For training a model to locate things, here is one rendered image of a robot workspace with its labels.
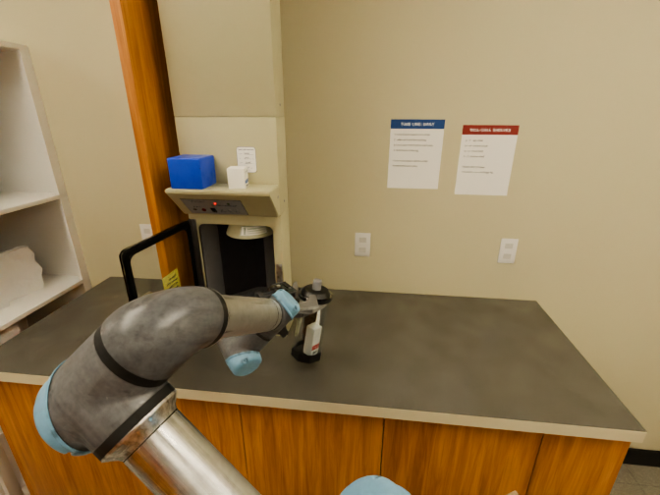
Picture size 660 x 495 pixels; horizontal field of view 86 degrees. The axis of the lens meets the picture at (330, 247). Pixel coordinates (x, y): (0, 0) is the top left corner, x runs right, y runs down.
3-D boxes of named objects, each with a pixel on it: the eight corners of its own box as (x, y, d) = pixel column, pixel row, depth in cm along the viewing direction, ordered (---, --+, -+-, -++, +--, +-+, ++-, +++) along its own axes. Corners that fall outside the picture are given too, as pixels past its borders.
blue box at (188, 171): (187, 183, 115) (183, 153, 112) (217, 183, 114) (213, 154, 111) (171, 189, 106) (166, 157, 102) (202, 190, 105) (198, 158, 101)
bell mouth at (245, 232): (237, 223, 139) (235, 209, 137) (281, 225, 137) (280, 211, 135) (218, 238, 123) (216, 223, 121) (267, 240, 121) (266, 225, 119)
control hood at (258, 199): (187, 211, 119) (183, 182, 116) (281, 215, 116) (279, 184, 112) (168, 221, 109) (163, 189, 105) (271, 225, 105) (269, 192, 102)
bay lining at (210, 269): (234, 284, 156) (226, 205, 143) (292, 288, 153) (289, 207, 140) (210, 313, 133) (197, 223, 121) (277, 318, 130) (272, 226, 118)
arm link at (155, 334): (143, 253, 44) (282, 282, 91) (83, 315, 45) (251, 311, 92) (195, 323, 41) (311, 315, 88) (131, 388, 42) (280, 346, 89)
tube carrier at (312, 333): (310, 339, 124) (318, 283, 118) (329, 356, 117) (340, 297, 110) (284, 347, 118) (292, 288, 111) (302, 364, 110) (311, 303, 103)
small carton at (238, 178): (232, 186, 111) (230, 166, 108) (248, 186, 111) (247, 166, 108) (228, 189, 106) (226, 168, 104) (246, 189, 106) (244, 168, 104)
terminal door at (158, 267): (204, 322, 133) (189, 219, 118) (148, 377, 105) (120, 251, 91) (202, 321, 133) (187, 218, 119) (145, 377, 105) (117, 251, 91)
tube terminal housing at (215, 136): (229, 299, 159) (208, 115, 132) (300, 302, 156) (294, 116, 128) (204, 330, 136) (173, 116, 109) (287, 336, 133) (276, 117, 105)
